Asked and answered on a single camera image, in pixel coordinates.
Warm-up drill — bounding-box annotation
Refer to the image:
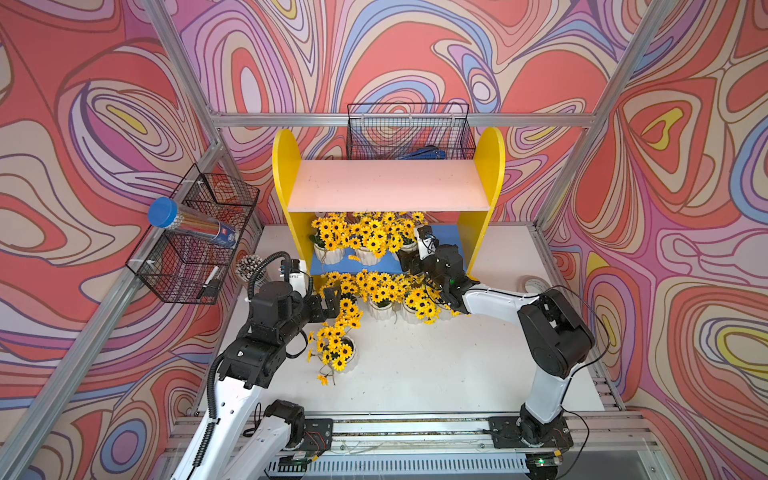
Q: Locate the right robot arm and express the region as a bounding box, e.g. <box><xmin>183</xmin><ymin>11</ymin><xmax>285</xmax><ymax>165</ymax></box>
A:
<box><xmin>397</xmin><ymin>244</ymin><xmax>596</xmax><ymax>447</ymax></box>

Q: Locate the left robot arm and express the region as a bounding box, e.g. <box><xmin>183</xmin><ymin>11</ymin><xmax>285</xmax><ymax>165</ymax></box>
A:
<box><xmin>172</xmin><ymin>251</ymin><xmax>341</xmax><ymax>479</ymax></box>

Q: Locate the yellow wooden shelf unit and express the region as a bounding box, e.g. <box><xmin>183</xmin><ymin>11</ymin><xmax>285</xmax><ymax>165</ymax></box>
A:
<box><xmin>272</xmin><ymin>127</ymin><xmax>506</xmax><ymax>273</ymax></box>

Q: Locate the clear cup of pencils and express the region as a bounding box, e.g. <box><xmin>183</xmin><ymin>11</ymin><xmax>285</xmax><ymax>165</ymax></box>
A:
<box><xmin>235</xmin><ymin>254</ymin><xmax>269</xmax><ymax>287</ymax></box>

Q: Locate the blue object in rear basket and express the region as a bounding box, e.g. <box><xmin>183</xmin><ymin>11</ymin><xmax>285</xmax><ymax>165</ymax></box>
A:
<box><xmin>399</xmin><ymin>145</ymin><xmax>447</xmax><ymax>160</ymax></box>

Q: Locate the clear packing tape roll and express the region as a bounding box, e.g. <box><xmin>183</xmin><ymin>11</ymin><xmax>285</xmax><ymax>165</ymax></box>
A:
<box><xmin>518</xmin><ymin>275</ymin><xmax>551</xmax><ymax>295</ymax></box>

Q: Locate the blue capped pencil tube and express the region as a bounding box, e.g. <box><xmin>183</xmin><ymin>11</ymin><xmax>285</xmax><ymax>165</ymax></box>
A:
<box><xmin>147</xmin><ymin>197</ymin><xmax>237</xmax><ymax>249</ymax></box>

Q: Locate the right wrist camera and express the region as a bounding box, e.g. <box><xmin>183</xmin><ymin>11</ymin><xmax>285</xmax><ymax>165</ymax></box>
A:
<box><xmin>415</xmin><ymin>225</ymin><xmax>439</xmax><ymax>260</ymax></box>

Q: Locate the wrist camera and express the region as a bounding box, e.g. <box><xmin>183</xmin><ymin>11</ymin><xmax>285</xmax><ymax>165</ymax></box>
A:
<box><xmin>415</xmin><ymin>225</ymin><xmax>439</xmax><ymax>260</ymax></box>
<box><xmin>280</xmin><ymin>259</ymin><xmax>311</xmax><ymax>297</ymax></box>

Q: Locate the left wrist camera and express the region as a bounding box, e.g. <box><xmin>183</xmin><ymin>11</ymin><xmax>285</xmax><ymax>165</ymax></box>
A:
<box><xmin>280</xmin><ymin>259</ymin><xmax>311</xmax><ymax>297</ymax></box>

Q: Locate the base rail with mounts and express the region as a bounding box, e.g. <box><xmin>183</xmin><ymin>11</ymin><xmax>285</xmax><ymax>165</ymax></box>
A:
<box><xmin>161</xmin><ymin>383</ymin><xmax>667</xmax><ymax>480</ymax></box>

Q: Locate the black wire basket rear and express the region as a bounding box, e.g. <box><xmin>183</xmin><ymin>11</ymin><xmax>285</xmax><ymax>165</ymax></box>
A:
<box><xmin>346</xmin><ymin>100</ymin><xmax>476</xmax><ymax>160</ymax></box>

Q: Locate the black wire basket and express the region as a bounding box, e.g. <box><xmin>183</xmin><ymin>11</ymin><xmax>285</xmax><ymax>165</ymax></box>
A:
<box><xmin>346</xmin><ymin>100</ymin><xmax>476</xmax><ymax>160</ymax></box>
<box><xmin>126</xmin><ymin>166</ymin><xmax>260</xmax><ymax>305</ymax></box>

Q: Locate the black wire basket left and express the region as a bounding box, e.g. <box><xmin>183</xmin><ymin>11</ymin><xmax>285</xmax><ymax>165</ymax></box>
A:
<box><xmin>126</xmin><ymin>166</ymin><xmax>260</xmax><ymax>305</ymax></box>

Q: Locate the aluminium frame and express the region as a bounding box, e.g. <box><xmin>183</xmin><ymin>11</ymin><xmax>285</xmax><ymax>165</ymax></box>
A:
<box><xmin>1</xmin><ymin>1</ymin><xmax>648</xmax><ymax>479</ymax></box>

